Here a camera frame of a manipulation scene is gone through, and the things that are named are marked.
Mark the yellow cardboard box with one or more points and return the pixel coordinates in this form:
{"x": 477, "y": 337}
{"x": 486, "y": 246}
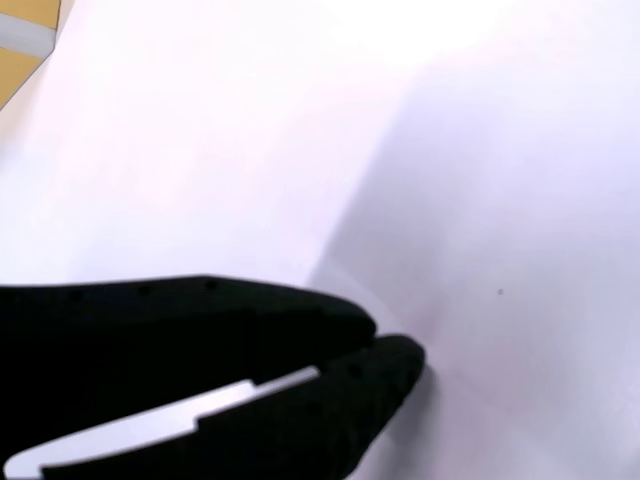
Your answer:
{"x": 20, "y": 50}

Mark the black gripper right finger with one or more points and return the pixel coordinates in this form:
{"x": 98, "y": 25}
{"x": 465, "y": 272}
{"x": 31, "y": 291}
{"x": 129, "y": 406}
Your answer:
{"x": 360, "y": 390}

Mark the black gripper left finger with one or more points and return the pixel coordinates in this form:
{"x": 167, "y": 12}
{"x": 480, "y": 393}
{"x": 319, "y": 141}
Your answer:
{"x": 175, "y": 325}

